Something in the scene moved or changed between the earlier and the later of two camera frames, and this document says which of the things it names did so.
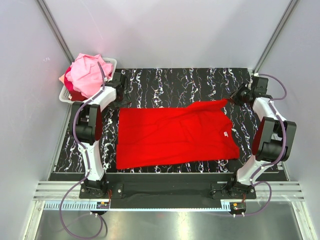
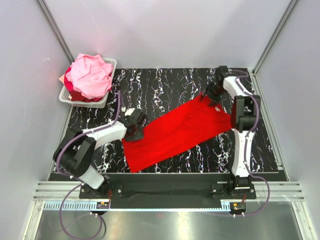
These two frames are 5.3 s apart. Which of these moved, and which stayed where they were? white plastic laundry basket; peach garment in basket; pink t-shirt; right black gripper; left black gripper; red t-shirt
Moved: red t-shirt; left black gripper; right black gripper
Stayed: pink t-shirt; peach garment in basket; white plastic laundry basket
